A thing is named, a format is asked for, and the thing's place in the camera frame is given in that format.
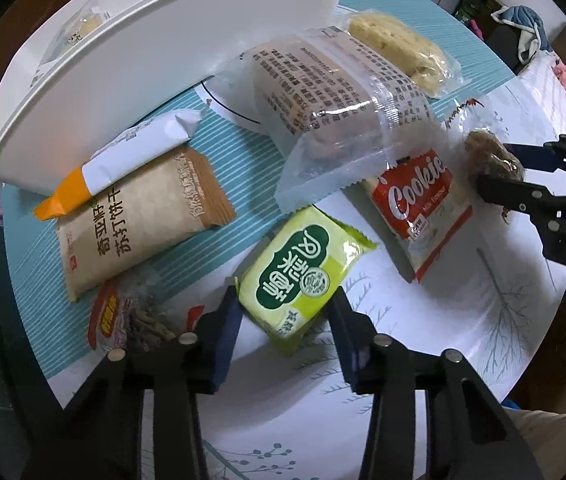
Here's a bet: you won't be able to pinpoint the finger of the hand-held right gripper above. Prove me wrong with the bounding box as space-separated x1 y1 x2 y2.
476 174 566 231
502 134 566 181

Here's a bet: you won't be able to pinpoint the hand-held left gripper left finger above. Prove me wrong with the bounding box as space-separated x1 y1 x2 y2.
60 285 244 480

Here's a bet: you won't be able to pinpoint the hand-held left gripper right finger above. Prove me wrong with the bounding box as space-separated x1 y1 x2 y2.
325 285 544 480

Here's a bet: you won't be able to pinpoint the clear nut date packet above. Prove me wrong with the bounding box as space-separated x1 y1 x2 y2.
443 97 526 183

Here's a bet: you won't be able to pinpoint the green rice cracker packet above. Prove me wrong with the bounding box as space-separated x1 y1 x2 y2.
234 205 379 356

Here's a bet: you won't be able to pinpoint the red and white cookie packet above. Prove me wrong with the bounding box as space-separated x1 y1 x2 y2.
363 149 474 283

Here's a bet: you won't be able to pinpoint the red label seed packet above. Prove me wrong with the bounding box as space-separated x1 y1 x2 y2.
85 270 204 356

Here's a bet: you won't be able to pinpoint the brown cracker packet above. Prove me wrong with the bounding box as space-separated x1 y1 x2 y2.
57 145 238 303

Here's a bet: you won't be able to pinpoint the yellow puffed cake packet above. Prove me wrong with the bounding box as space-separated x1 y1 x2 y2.
345 9 465 98

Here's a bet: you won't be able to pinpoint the clear bread packet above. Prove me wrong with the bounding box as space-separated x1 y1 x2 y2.
213 25 441 213

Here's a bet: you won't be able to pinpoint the orange and white snack packet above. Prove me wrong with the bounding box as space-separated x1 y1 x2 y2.
33 109 205 221

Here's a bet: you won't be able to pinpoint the white plastic bin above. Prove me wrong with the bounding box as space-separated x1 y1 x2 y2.
0 0 351 196

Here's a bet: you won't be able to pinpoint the large yellow cake packet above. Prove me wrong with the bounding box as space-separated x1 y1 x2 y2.
38 0 106 66

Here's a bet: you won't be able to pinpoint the blue and white clothing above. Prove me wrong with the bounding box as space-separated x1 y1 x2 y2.
493 4 554 66

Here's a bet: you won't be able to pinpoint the person's beige trousers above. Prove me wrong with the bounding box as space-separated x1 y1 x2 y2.
506 407 566 480

